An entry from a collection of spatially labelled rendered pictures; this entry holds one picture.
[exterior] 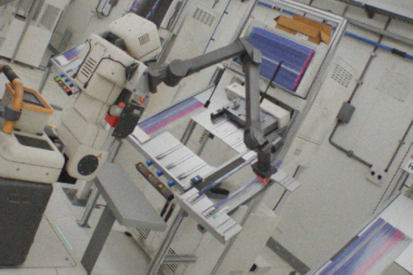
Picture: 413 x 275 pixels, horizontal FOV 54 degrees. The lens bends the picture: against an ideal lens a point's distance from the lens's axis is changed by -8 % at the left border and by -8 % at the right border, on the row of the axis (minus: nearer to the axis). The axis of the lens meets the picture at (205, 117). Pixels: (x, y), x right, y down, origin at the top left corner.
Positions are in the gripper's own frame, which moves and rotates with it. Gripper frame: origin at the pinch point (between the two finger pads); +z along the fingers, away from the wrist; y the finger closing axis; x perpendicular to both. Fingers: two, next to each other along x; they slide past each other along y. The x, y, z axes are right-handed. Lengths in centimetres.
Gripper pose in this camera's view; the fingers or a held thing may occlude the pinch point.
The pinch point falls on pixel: (264, 182)
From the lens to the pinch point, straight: 190.3
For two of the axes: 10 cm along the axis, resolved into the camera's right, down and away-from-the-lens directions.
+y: -6.2, -4.2, 6.6
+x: -7.8, 4.4, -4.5
